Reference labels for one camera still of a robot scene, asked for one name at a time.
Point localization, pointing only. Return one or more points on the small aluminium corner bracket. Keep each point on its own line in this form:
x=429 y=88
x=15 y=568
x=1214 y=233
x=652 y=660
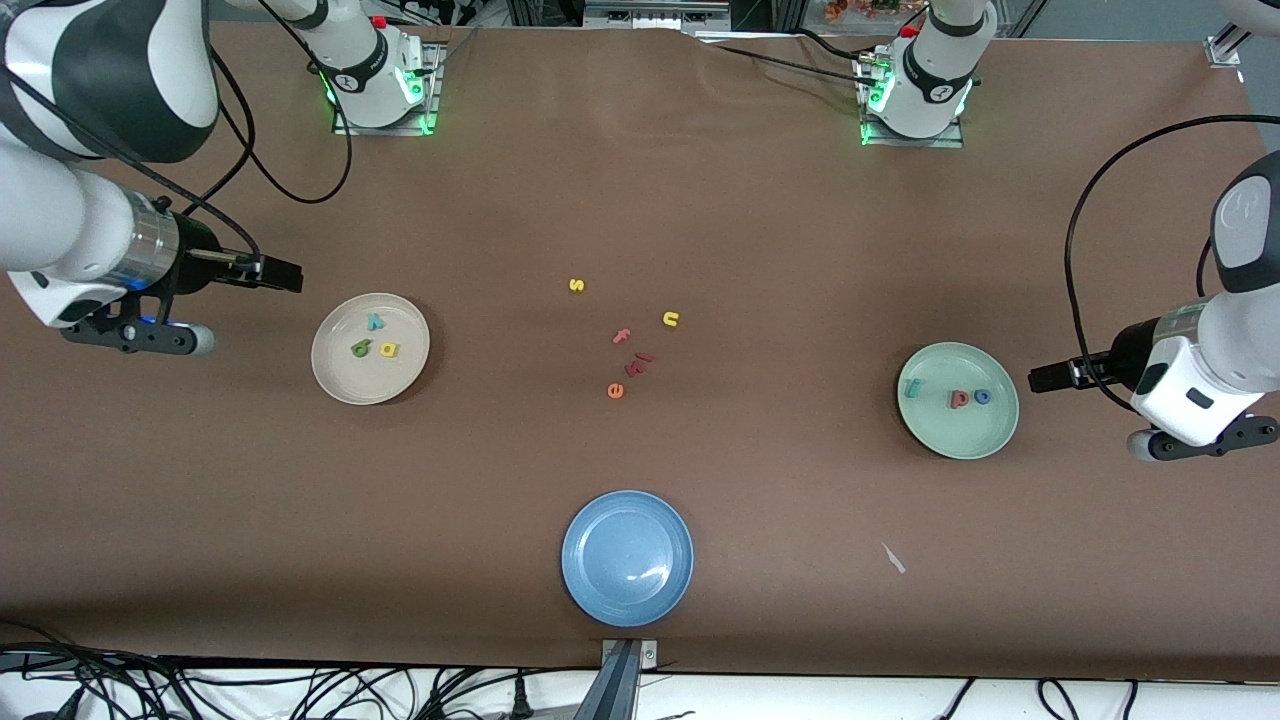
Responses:
x=1224 y=52

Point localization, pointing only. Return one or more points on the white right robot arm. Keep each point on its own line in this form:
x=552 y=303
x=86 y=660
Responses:
x=90 y=70

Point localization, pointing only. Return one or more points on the metal clamp plate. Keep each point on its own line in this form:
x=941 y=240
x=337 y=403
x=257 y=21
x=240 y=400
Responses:
x=650 y=655

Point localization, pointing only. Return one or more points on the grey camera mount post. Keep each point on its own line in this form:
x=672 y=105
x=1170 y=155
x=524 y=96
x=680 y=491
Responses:
x=612 y=695

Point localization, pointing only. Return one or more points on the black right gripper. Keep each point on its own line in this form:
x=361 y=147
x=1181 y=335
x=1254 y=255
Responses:
x=197 y=252

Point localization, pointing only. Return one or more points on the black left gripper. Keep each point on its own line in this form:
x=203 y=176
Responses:
x=1128 y=352

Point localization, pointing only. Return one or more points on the red letter p block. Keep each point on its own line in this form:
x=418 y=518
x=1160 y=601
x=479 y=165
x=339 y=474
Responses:
x=958 y=400

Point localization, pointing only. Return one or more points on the blue round plate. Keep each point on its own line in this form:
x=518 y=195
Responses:
x=627 y=558

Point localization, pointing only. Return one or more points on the black power plug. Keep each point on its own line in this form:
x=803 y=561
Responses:
x=520 y=700

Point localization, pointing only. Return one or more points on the small white paper scrap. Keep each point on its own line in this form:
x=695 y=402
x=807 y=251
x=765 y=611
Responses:
x=893 y=558

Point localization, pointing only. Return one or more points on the brown table cover mat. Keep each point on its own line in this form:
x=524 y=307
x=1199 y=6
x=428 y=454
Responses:
x=700 y=200

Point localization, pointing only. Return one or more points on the beige round plate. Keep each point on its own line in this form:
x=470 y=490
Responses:
x=345 y=380

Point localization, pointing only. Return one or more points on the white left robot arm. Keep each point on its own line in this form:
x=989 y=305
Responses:
x=1240 y=340

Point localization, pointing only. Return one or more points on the green round plate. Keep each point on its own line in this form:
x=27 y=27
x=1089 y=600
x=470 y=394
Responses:
x=960 y=435

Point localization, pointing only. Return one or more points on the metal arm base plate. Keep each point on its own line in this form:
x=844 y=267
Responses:
x=950 y=138
x=432 y=110

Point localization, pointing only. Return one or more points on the silver metal rail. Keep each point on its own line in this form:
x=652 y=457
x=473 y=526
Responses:
x=655 y=14

